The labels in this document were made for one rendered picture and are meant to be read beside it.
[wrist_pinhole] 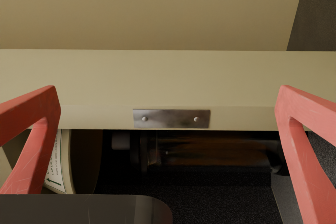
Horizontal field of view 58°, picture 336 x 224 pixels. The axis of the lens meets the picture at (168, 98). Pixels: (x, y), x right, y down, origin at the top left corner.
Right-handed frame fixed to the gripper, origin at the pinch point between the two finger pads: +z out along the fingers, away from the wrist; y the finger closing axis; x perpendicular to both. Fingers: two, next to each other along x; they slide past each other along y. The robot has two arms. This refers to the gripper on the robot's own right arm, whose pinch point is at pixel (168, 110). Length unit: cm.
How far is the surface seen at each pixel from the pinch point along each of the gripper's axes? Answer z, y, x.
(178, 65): 19.3, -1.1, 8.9
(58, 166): 14.4, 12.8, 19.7
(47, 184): 14.9, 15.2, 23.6
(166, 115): 11.9, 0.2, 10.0
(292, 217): 16.7, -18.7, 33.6
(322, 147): 16.5, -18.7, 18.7
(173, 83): 15.6, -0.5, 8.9
